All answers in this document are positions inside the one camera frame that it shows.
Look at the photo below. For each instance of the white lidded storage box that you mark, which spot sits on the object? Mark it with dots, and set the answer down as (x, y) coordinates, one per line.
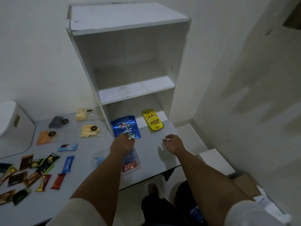
(14, 138)

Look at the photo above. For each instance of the clear bag of orange snacks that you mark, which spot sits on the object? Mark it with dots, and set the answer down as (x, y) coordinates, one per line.
(43, 138)

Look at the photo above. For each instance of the person's right forearm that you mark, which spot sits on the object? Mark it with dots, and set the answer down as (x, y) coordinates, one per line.
(207, 178)

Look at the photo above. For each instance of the person's right hand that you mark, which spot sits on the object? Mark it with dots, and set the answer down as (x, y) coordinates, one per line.
(174, 144)

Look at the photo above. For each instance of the person's black shorts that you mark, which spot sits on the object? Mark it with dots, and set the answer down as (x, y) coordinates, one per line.
(162, 209)

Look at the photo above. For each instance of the blue snack pouch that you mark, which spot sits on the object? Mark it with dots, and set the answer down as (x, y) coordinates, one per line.
(124, 127)

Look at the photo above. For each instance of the long blue candy bar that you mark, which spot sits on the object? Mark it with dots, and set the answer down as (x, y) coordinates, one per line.
(67, 164)

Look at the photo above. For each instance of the small light blue packet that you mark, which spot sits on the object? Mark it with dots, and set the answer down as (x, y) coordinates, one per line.
(68, 147)

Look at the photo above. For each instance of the person's left forearm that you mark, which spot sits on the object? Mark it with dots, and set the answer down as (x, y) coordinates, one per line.
(103, 176)

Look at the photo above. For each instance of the yellow snack pouch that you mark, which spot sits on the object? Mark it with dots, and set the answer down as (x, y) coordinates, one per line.
(152, 121)

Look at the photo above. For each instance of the white crumpled paper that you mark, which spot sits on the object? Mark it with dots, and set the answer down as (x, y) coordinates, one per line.
(270, 204)

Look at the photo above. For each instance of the brown cardboard box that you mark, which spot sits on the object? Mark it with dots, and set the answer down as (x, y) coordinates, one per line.
(247, 184)

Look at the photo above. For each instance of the white shelf cabinet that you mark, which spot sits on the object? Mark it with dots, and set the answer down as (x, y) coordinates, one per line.
(127, 16)

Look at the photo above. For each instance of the clear bag of dark snacks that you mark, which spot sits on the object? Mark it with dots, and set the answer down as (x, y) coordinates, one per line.
(56, 122)

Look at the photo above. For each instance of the cluster of dark candy packets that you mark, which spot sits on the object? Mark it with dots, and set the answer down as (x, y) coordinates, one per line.
(49, 160)

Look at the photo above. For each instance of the clear plastic container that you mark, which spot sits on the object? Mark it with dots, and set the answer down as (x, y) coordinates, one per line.
(99, 160)
(131, 164)

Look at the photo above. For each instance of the red yellow candy bar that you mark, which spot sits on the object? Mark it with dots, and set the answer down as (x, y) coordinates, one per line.
(43, 183)

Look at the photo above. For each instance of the white low block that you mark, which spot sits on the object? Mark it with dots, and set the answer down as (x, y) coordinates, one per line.
(216, 161)

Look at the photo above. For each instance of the person's white shirt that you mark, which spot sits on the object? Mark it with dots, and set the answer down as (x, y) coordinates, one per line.
(77, 214)

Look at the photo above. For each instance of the orange red candy bar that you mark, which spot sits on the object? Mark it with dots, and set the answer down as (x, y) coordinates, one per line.
(58, 181)

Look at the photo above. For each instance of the person's left hand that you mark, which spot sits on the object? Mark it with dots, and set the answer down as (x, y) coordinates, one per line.
(122, 143)

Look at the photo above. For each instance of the bag of yellow sticks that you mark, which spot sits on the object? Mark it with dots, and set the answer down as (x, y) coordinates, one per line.
(81, 114)
(87, 132)

